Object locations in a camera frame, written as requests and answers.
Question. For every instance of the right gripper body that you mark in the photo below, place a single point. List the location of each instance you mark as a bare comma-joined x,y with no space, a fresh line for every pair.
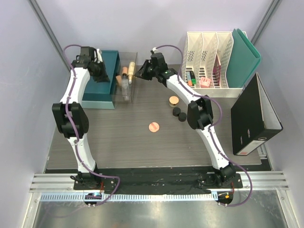
152,72

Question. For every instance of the clear smoky drawer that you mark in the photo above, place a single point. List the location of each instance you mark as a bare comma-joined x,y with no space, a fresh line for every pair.
125,59

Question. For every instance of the black lever arch binder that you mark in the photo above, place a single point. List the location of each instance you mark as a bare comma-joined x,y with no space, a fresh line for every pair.
254,120

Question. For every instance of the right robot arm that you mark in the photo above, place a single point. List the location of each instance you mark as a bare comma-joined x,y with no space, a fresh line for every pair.
199,114

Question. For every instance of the clear blue label bottle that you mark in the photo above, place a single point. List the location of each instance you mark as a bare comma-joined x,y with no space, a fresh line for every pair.
125,89

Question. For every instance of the gold lid cream jar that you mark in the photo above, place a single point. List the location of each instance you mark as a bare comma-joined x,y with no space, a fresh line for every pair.
173,101

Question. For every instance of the peach foundation bottle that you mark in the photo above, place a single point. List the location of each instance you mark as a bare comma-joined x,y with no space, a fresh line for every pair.
119,80

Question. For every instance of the white slotted cable duct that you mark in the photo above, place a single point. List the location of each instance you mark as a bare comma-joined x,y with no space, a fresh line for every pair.
96,197

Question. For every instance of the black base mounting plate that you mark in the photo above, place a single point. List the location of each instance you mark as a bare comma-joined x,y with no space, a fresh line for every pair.
110,177

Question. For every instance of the aluminium rail frame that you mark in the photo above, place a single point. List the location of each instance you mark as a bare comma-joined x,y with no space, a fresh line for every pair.
166,183

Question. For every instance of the round pink compact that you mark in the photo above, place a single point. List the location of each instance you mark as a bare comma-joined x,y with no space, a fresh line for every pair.
154,127

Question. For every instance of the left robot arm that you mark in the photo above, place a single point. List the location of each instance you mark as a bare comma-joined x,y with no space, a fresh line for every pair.
71,119

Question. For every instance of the small beige concealer tube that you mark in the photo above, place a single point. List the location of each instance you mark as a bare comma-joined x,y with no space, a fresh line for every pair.
124,72

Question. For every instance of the black round cap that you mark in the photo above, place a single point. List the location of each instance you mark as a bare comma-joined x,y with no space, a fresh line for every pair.
182,117
176,111

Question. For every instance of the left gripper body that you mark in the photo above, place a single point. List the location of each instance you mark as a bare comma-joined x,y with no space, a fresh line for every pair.
100,76

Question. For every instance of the green plastic folder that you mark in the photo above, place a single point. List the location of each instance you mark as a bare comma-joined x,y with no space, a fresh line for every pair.
243,61

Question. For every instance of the white file organizer rack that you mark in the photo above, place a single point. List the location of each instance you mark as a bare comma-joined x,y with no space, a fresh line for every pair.
199,55

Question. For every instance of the highlighter markers pack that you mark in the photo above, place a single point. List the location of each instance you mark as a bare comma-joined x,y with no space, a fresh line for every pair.
190,77

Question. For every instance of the cream gold pump bottle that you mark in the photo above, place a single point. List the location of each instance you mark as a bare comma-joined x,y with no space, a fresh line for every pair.
130,73

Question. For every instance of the magenta booklet in rack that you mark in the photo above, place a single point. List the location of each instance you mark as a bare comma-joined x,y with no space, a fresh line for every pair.
216,71

